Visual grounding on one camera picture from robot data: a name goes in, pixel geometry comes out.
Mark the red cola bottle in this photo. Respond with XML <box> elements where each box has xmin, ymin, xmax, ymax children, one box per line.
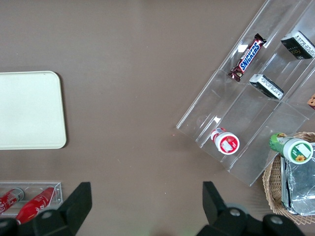
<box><xmin>0</xmin><ymin>187</ymin><xmax>26</xmax><ymax>216</ymax></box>
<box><xmin>14</xmin><ymin>186</ymin><xmax>55</xmax><ymax>225</ymax></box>

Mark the clear acrylic bottle rack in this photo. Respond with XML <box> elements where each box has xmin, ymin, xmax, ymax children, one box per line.
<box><xmin>0</xmin><ymin>181</ymin><xmax>62</xmax><ymax>217</ymax></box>

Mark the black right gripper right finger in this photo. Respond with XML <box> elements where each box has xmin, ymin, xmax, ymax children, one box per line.
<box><xmin>196</xmin><ymin>181</ymin><xmax>265</xmax><ymax>236</ymax></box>

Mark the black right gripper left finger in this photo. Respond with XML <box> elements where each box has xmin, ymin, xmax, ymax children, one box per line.
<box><xmin>18</xmin><ymin>181</ymin><xmax>93</xmax><ymax>236</ymax></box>

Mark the cream rectangular tray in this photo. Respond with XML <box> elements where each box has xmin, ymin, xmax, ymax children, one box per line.
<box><xmin>0</xmin><ymin>70</ymin><xmax>67</xmax><ymax>150</ymax></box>

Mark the small wicker basket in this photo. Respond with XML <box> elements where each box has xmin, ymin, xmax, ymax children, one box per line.
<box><xmin>262</xmin><ymin>131</ymin><xmax>315</xmax><ymax>226</ymax></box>

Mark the clear acrylic tiered shelf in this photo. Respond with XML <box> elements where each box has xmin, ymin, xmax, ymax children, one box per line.
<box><xmin>176</xmin><ymin>0</ymin><xmax>315</xmax><ymax>187</ymax></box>

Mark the Snickers chocolate bar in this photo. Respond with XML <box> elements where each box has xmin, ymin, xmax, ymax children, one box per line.
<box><xmin>227</xmin><ymin>33</ymin><xmax>268</xmax><ymax>82</ymax></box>

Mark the black white snack box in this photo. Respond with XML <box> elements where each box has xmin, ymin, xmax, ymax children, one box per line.
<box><xmin>280</xmin><ymin>30</ymin><xmax>315</xmax><ymax>60</ymax></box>
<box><xmin>249</xmin><ymin>73</ymin><xmax>284</xmax><ymax>100</ymax></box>

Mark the silver foil container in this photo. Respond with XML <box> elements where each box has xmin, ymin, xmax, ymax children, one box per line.
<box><xmin>280</xmin><ymin>141</ymin><xmax>315</xmax><ymax>216</ymax></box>

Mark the green white yogurt bottle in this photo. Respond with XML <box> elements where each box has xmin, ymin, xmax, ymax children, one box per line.
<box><xmin>269</xmin><ymin>132</ymin><xmax>315</xmax><ymax>165</ymax></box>

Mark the red white yogurt bottle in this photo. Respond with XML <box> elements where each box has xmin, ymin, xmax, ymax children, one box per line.
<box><xmin>210</xmin><ymin>127</ymin><xmax>241</xmax><ymax>155</ymax></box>

